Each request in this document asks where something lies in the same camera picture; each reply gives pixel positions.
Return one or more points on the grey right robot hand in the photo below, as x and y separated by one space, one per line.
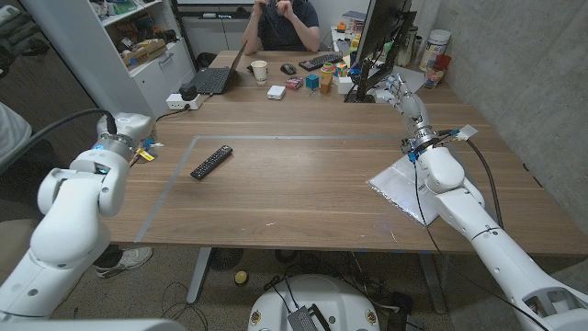
413 110

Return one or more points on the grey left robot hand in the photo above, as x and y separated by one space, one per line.
146 154

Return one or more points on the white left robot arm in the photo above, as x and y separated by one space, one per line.
69 230

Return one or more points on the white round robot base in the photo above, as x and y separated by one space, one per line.
317 294

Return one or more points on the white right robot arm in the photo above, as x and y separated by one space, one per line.
459 207

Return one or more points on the black TV remote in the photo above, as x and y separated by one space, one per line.
211 162

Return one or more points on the white loose paper sheet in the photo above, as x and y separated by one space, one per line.
413 76

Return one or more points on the white power strip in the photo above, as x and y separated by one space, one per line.
177 103

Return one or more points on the white cylindrical canister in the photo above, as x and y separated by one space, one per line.
436 43

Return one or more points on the white square container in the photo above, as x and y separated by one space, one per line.
344 86

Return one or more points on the black power adapter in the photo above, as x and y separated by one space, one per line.
188 92

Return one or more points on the colourful block stack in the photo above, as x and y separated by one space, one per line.
341 69

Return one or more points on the brown cardboard box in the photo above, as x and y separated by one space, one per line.
326 85

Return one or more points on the black computer monitor with stand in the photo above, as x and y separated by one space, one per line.
381 23

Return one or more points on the white shelf cabinet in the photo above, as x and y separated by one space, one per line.
92 78

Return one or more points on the black laptop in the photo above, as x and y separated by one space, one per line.
211 80

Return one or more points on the blue cube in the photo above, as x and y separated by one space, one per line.
313 82

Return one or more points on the black keyboard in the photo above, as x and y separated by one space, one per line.
320 61

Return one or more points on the standing person with white shoe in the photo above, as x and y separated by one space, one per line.
128 259

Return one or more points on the dark wooden door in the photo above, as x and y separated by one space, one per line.
55 92

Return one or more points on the black bag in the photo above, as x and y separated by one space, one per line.
205 61

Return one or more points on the pink red puzzle cube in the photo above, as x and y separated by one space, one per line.
294 83

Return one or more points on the black computer mouse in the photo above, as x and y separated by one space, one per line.
288 69

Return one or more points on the black round floor fan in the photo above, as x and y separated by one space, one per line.
226 259

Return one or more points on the grey metal table leg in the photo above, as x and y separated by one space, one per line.
199 276
433 282

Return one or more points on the small white flat box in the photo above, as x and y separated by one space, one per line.
276 92

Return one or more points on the white paper cup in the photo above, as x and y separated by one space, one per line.
259 71

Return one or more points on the seated person in dark shirt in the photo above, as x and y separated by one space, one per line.
285 34

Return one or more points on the yellow ball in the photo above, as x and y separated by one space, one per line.
241 277

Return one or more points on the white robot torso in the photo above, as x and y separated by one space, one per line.
92 325

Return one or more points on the dark motion capture glove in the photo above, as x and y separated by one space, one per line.
16 23

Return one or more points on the grey finned module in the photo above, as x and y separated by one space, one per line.
303 319

